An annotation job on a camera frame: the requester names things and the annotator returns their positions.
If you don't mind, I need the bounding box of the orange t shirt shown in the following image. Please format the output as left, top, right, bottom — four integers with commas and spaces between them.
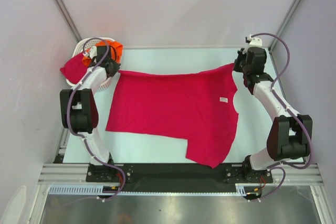
82, 40, 123, 67

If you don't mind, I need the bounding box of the pink t shirt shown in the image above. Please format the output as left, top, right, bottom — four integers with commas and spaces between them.
106, 64, 239, 168
60, 53, 92, 84

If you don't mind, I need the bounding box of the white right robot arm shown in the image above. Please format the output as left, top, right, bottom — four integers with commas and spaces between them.
233, 46, 313, 183

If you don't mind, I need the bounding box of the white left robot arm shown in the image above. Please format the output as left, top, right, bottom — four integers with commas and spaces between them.
60, 59, 120, 182

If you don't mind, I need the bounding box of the white perforated laundry basket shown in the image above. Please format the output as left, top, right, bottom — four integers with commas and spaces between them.
66, 37, 116, 87

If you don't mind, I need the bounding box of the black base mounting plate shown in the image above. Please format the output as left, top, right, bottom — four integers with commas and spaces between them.
86, 163, 273, 190

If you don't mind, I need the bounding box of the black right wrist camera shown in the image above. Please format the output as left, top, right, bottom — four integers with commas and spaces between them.
246, 47, 267, 74

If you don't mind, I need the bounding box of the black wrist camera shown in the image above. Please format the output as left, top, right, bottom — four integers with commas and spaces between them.
246, 47, 267, 74
89, 46, 112, 64

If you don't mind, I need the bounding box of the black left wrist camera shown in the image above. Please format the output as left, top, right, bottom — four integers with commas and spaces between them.
89, 46, 112, 64

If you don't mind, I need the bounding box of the aluminium left corner post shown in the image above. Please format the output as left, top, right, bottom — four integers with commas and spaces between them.
53, 0, 82, 42

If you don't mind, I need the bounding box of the aluminium corner post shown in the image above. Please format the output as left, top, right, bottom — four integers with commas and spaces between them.
276, 0, 302, 37
53, 0, 82, 42

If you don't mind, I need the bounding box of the aluminium right corner post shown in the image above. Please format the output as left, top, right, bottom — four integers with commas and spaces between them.
276, 0, 302, 37

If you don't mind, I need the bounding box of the aluminium front frame rail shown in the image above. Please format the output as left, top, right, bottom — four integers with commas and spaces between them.
38, 164, 323, 186

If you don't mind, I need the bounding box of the white slotted cable duct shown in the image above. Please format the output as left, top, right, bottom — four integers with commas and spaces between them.
48, 184, 259, 196

